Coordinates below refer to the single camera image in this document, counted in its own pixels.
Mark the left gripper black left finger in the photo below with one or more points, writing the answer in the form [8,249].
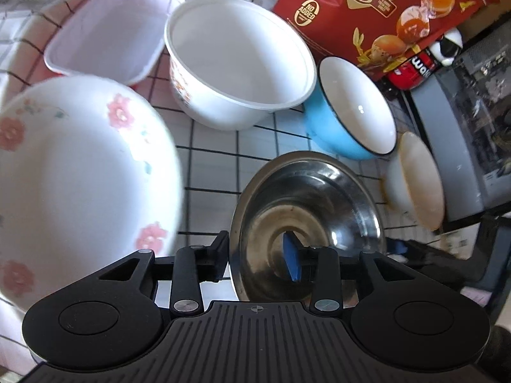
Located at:
[191,266]

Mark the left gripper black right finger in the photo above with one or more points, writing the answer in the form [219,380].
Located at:
[324,268]

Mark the stainless steel bowl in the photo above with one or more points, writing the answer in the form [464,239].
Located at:
[312,195]

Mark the blue enamel bowl black rim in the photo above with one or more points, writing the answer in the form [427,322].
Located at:
[347,115]

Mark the large white plastic bowl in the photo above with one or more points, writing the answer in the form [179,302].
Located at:
[232,63]

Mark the small cream ceramic bowl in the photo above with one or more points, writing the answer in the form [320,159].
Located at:
[412,184]

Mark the floral white ceramic bowl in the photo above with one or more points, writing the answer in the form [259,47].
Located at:
[89,174]

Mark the grey metal appliance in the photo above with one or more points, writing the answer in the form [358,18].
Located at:
[463,114]

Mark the white rectangular tray red rim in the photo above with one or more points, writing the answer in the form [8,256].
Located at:
[114,39]

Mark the red black waka bottle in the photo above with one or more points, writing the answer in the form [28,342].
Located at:
[441,53]

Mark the red snack bag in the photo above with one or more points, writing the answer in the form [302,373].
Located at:
[374,35]

